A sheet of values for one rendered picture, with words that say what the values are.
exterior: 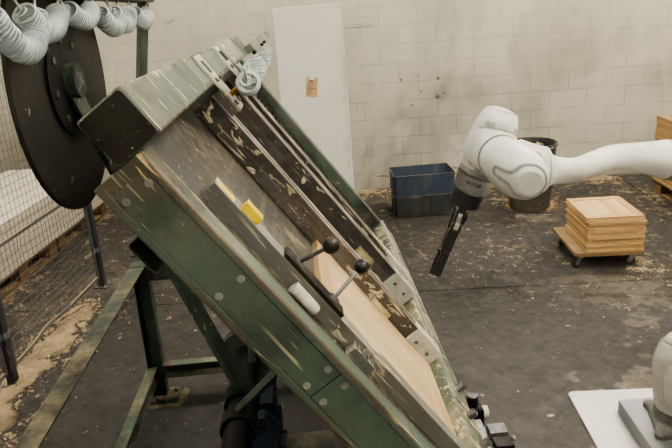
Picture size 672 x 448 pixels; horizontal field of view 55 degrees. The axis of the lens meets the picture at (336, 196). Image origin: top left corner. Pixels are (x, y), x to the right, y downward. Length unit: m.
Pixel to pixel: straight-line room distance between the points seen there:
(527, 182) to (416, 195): 4.92
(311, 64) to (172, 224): 4.57
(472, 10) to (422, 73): 0.82
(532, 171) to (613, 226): 3.81
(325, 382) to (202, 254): 0.34
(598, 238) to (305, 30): 2.88
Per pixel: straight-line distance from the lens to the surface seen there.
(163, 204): 1.14
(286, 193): 1.87
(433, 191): 6.26
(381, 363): 1.54
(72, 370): 2.66
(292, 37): 5.64
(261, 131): 2.29
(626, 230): 5.18
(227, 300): 1.18
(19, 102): 1.85
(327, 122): 5.70
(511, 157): 1.36
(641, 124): 7.76
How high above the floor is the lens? 2.01
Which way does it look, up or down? 16 degrees down
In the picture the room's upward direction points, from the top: 4 degrees counter-clockwise
